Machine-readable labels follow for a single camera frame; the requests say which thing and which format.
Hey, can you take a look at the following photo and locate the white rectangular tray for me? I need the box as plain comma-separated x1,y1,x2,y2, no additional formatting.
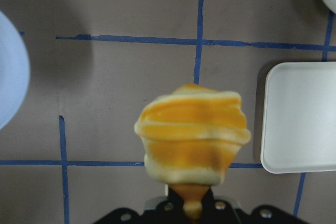
260,62,335,174

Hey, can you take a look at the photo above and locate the blue plate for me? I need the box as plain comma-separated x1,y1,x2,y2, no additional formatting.
1,13,30,128

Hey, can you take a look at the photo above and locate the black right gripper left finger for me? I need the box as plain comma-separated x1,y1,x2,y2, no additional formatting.
95,194,184,223

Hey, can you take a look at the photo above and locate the orange striped bread roll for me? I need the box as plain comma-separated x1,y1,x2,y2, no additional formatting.
134,83,251,220

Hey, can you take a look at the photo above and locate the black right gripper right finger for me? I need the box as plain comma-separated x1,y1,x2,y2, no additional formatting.
202,189,306,223

